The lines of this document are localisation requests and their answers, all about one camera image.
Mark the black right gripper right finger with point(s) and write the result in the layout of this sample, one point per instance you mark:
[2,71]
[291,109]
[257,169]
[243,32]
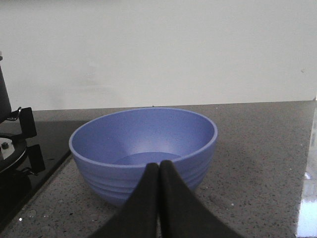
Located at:
[181,214]

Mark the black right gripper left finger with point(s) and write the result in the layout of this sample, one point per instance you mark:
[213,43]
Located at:
[138,216]

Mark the blue plastic bowl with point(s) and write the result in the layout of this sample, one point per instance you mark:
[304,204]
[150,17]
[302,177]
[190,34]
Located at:
[112,151]

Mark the black pot support grate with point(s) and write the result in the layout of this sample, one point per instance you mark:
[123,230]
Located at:
[15,155]

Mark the dark blue pot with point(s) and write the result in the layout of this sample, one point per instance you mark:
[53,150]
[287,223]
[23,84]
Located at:
[5,107]

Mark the black glass gas stove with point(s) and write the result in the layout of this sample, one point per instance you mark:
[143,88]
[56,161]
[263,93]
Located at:
[45,153]

